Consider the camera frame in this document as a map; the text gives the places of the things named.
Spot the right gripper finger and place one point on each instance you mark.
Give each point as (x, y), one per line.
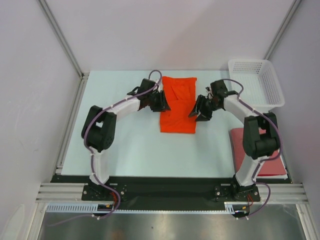
(204, 116)
(199, 104)

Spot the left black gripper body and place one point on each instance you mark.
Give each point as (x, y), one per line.
(155, 101)

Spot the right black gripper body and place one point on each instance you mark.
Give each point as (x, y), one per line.
(207, 106)

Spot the orange t shirt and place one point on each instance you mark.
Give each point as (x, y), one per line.
(180, 94)

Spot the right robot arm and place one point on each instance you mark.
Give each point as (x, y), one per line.
(261, 139)

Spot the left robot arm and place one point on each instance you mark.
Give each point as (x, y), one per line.
(99, 129)

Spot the white plastic basket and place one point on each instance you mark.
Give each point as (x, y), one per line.
(261, 87)

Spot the folded pink t shirt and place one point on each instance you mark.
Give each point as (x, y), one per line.
(271, 169)

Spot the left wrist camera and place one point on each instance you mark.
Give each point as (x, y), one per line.
(147, 86)

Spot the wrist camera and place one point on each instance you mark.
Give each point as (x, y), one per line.
(218, 89)
(147, 86)

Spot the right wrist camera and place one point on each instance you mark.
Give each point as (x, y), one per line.
(218, 89)

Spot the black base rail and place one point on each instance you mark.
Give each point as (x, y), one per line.
(163, 193)

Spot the white cable duct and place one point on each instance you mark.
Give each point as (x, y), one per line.
(104, 208)

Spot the aluminium frame bar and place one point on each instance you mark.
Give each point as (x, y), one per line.
(72, 193)

